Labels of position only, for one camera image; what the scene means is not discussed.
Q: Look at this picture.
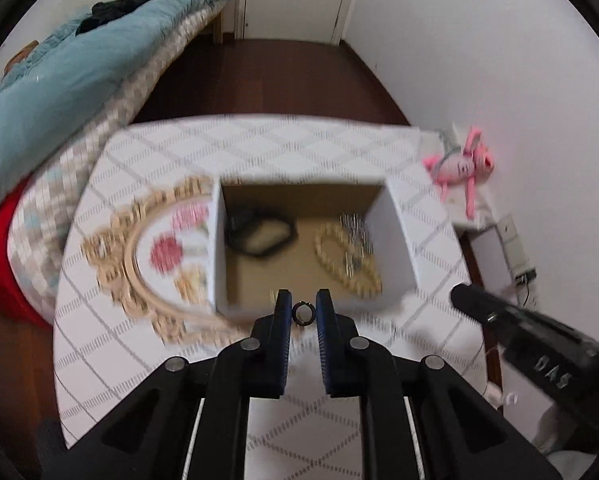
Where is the black ring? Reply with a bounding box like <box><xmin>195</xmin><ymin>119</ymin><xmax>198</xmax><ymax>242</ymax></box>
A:
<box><xmin>292</xmin><ymin>301</ymin><xmax>316</xmax><ymax>328</ymax></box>

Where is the beaded wooden bracelet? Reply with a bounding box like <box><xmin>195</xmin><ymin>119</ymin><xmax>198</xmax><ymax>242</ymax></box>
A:
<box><xmin>313</xmin><ymin>221</ymin><xmax>384</xmax><ymax>297</ymax></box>

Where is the silver chain bracelet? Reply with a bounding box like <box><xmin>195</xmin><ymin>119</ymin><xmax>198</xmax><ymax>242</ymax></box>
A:
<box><xmin>338</xmin><ymin>212</ymin><xmax>375</xmax><ymax>276</ymax></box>

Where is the black smartwatch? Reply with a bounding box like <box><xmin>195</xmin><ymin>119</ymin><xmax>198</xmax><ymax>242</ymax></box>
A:
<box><xmin>225</xmin><ymin>209</ymin><xmax>298</xmax><ymax>259</ymax></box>

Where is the white power strip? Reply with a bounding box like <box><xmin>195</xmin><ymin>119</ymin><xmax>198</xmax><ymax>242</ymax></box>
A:
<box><xmin>496</xmin><ymin>214</ymin><xmax>534</xmax><ymax>280</ymax></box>

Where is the white bottle on floor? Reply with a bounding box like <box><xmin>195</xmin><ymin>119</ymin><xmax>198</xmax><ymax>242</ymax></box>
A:
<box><xmin>483</xmin><ymin>382</ymin><xmax>519</xmax><ymax>408</ymax></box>

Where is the patterned white tablecloth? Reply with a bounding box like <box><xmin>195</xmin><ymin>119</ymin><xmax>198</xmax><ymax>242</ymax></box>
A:
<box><xmin>52</xmin><ymin>114</ymin><xmax>486</xmax><ymax>480</ymax></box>

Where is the white cardboard box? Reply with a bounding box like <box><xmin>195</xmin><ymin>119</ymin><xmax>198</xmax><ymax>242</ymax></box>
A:
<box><xmin>208</xmin><ymin>180</ymin><xmax>419</xmax><ymax>323</ymax></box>

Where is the pink plush toy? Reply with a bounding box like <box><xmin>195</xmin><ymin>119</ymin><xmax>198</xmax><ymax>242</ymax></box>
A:
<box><xmin>422</xmin><ymin>127</ymin><xmax>495</xmax><ymax>220</ymax></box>

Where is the checkered bed mattress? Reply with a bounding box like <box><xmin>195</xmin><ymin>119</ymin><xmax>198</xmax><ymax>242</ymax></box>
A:
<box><xmin>7</xmin><ymin>0</ymin><xmax>226</xmax><ymax>325</ymax></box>

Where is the red bed sheet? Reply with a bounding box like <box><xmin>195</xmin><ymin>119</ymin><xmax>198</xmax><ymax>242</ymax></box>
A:
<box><xmin>0</xmin><ymin>178</ymin><xmax>51</xmax><ymax>330</ymax></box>

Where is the teal blue duvet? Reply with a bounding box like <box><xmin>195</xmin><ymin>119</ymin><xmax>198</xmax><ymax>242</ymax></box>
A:
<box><xmin>0</xmin><ymin>0</ymin><xmax>225</xmax><ymax>203</ymax></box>

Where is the black clothing on bed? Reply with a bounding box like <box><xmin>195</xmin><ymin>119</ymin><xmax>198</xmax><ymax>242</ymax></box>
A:
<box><xmin>75</xmin><ymin>0</ymin><xmax>151</xmax><ymax>35</ymax></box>

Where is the brown item on bed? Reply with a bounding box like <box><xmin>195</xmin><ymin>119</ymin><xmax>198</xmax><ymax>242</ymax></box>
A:
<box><xmin>4</xmin><ymin>40</ymin><xmax>39</xmax><ymax>75</ymax></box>

